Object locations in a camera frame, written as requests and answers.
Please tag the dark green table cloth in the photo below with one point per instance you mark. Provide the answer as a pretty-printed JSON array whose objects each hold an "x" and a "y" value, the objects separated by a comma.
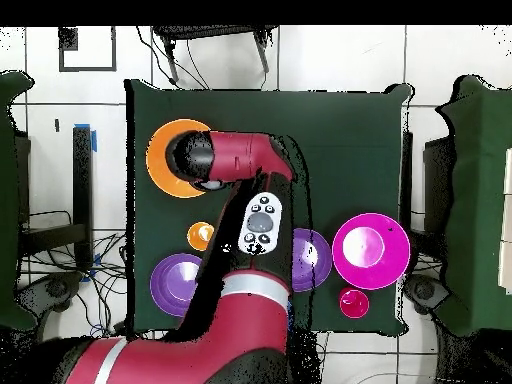
[{"x": 352, "y": 160}]

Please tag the large pink bowl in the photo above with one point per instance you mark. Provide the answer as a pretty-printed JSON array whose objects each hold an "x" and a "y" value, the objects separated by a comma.
[{"x": 384, "y": 272}]

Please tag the black chair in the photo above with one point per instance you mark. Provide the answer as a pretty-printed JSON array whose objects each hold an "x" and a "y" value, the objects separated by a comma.
[{"x": 212, "y": 31}]

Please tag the orange cup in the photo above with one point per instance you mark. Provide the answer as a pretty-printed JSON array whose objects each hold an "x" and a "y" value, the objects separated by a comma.
[{"x": 196, "y": 238}]

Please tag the blue tape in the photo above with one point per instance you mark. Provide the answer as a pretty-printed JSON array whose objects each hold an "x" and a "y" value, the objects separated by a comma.
[{"x": 94, "y": 142}]

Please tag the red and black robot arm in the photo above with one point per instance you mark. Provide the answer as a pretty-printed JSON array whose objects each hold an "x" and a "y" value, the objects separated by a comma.
[{"x": 248, "y": 320}]

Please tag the purple bowl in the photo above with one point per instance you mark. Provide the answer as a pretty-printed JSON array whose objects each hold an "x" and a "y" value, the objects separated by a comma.
[
  {"x": 320, "y": 260},
  {"x": 172, "y": 284}
]

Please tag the red cup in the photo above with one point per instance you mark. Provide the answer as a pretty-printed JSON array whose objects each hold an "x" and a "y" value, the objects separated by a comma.
[{"x": 354, "y": 303}]

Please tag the green cloth side table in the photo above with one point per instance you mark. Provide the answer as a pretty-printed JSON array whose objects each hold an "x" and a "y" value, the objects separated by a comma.
[
  {"x": 8, "y": 200},
  {"x": 476, "y": 200}
]

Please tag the black stand foot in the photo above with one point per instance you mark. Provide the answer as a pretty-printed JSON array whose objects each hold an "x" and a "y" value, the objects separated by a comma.
[
  {"x": 424, "y": 290},
  {"x": 56, "y": 288}
]

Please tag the white boxes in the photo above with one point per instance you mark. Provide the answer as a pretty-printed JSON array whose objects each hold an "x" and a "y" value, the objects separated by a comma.
[{"x": 507, "y": 220}]

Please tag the large orange bowl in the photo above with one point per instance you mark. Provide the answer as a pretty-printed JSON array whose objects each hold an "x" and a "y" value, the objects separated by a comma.
[{"x": 156, "y": 160}]

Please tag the black table frame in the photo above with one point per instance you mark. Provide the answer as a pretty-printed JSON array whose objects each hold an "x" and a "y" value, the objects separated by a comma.
[
  {"x": 82, "y": 180},
  {"x": 438, "y": 180}
]

